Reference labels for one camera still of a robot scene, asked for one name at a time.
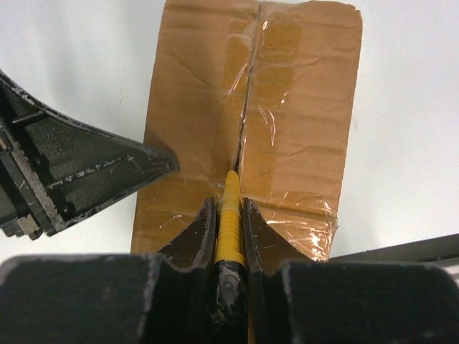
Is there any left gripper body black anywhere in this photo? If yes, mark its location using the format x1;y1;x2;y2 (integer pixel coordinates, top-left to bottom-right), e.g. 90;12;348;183
1;125;44;239

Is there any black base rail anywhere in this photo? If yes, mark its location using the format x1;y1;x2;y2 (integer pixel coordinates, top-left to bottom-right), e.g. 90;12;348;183
329;234;458;262

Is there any yellow utility knife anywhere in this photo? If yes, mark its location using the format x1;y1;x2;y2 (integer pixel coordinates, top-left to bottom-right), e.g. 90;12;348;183
209;170;247;343

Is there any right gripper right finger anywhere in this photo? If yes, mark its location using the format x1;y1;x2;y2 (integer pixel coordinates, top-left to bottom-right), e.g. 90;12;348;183
242;199;458;343

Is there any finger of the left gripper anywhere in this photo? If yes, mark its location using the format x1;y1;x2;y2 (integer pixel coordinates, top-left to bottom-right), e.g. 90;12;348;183
1;75;179;235

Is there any brown cardboard express box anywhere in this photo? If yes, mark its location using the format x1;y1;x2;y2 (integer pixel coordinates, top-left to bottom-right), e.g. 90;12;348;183
131;1;363;261

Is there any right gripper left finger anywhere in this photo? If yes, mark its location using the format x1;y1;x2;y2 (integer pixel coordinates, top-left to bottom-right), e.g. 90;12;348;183
1;198;217;343

